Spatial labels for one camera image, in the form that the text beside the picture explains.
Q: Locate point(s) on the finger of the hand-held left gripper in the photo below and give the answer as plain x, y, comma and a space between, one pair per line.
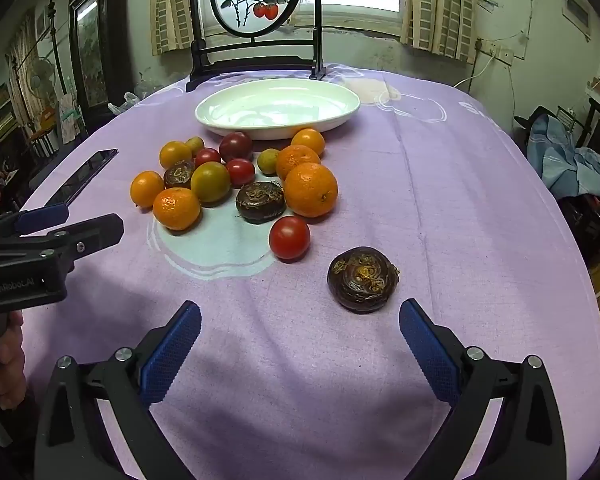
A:
42, 217
92, 232

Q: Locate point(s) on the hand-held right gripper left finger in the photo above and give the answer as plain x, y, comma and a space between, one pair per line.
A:
172, 355

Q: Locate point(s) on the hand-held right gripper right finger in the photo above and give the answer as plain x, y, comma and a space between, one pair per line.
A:
427, 355

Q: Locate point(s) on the smooth small orange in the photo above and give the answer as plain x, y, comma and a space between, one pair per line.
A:
147, 188
308, 141
175, 154

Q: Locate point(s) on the small dimpled tangerine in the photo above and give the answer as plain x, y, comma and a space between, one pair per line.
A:
295, 160
176, 208

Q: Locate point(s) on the large dark water chestnut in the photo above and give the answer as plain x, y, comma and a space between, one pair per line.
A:
364, 280

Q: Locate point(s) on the small dark water chestnut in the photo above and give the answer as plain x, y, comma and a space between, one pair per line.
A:
179, 174

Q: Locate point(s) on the small red tomato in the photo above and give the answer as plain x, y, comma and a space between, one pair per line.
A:
240, 171
207, 156

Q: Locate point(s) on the large red tomato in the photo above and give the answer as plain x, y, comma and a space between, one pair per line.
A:
289, 237

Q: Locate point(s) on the medium dark water chestnut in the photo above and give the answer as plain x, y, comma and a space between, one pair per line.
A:
260, 201

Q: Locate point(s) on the large dimpled tangerine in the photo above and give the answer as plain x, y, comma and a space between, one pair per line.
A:
310, 189

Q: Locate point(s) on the white oval plate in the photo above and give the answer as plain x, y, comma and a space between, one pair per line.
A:
280, 105

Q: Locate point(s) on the person's left hand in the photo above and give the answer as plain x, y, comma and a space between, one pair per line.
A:
10, 360

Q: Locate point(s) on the black smartphone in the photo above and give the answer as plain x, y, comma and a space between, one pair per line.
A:
82, 176

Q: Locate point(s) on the white plastic bag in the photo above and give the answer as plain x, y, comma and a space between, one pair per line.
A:
125, 102

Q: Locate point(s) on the yellow-brown longan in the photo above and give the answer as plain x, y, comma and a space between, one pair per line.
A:
195, 145
268, 161

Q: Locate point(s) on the standing fan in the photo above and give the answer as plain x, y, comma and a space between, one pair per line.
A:
42, 77

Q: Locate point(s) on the dark red tomato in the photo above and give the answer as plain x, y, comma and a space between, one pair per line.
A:
235, 146

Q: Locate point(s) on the dark wooden cabinet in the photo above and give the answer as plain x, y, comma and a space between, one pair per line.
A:
87, 50

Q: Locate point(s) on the beige checked curtain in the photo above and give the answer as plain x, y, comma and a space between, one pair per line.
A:
170, 10
437, 10

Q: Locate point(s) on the blue clothes pile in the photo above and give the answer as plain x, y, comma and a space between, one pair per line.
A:
565, 160

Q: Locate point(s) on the white wall socket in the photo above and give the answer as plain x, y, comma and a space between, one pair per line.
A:
505, 56

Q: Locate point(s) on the white wall box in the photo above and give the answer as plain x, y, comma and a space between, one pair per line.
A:
577, 12

